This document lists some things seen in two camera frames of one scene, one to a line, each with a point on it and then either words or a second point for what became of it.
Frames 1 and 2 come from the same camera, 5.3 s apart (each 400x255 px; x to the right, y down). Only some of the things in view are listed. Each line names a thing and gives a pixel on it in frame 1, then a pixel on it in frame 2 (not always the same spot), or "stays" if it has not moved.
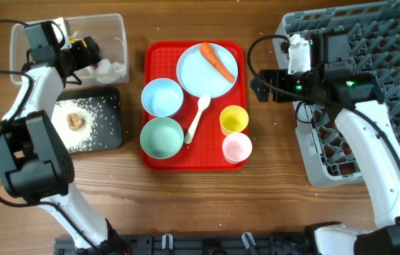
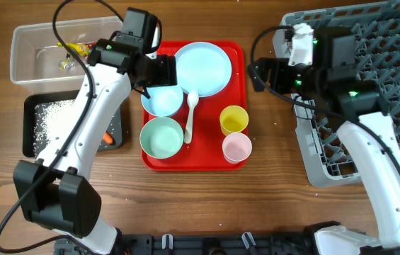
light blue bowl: x=162 y=97 stays
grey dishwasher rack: x=388 y=40 stays
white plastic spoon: x=203 y=103 to x=192 y=100
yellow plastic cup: x=233 y=119 stays
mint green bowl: x=162 y=137 stays
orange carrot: x=209 y=54 to x=108 y=139
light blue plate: x=199 y=75 stays
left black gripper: x=80 y=50 to x=166 y=71
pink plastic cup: x=236 y=147 stays
